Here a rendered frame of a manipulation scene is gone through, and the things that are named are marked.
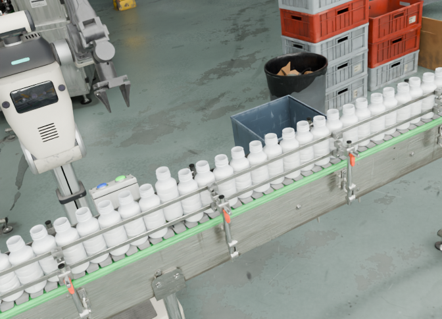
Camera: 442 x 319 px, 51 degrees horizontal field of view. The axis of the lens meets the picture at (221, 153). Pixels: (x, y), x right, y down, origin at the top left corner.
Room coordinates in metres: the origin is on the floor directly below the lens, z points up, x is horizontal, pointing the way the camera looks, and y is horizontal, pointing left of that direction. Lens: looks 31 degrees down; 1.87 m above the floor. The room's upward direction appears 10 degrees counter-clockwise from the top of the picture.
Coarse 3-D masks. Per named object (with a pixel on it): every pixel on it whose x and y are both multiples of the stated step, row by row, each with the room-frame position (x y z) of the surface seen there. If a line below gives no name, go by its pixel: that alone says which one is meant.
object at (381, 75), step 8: (408, 56) 3.94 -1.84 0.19; (416, 56) 3.98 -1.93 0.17; (384, 64) 3.79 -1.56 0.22; (392, 64) 4.24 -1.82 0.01; (400, 64) 3.89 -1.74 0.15; (408, 64) 3.94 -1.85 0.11; (416, 64) 3.98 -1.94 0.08; (368, 72) 3.77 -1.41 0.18; (376, 72) 3.77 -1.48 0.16; (384, 72) 3.81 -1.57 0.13; (392, 72) 3.86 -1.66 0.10; (400, 72) 3.90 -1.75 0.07; (408, 72) 3.94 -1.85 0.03; (368, 80) 3.77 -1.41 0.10; (376, 80) 3.77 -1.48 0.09; (384, 80) 3.81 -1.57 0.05; (392, 80) 3.85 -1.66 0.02; (368, 88) 3.76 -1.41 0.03; (376, 88) 3.76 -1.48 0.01
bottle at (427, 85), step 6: (426, 72) 1.49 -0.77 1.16; (426, 78) 1.46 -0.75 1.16; (432, 78) 1.46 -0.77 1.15; (420, 84) 1.49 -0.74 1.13; (426, 84) 1.46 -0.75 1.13; (432, 84) 1.46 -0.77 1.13; (426, 90) 1.45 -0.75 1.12; (432, 90) 1.45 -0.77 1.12; (432, 96) 1.45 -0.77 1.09; (426, 102) 1.45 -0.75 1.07; (432, 102) 1.45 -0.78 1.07; (426, 108) 1.45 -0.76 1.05; (426, 114) 1.45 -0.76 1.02; (432, 114) 1.45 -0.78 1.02
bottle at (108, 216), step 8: (104, 200) 1.04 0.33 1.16; (104, 208) 1.01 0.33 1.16; (112, 208) 1.02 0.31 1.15; (104, 216) 1.01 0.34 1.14; (112, 216) 1.01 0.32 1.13; (104, 224) 1.00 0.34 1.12; (112, 224) 1.00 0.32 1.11; (112, 232) 0.99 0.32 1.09; (120, 232) 1.01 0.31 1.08; (112, 240) 0.99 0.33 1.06; (120, 240) 1.00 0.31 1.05; (120, 248) 1.00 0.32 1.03; (128, 248) 1.01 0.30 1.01
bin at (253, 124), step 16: (288, 96) 1.95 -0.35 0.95; (240, 112) 1.86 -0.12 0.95; (256, 112) 1.89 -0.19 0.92; (272, 112) 1.92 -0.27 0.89; (288, 112) 1.95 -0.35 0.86; (304, 112) 1.84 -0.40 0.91; (320, 112) 1.73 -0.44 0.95; (240, 128) 1.76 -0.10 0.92; (256, 128) 1.88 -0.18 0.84; (272, 128) 1.91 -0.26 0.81; (240, 144) 1.78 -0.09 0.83
